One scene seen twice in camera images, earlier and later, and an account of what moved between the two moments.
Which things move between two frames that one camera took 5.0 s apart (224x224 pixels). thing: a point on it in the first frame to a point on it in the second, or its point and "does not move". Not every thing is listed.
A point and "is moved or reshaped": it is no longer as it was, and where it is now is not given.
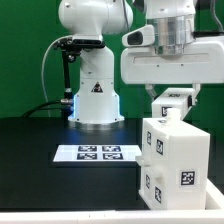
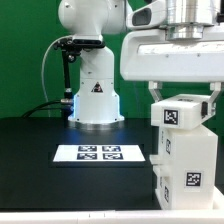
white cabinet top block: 173,98 is moved or reshaped
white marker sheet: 96,152 does not move
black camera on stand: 70,47 does not move
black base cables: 61,104 does not move
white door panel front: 147,162 to 158,163
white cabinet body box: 175,163 is moved or reshaped
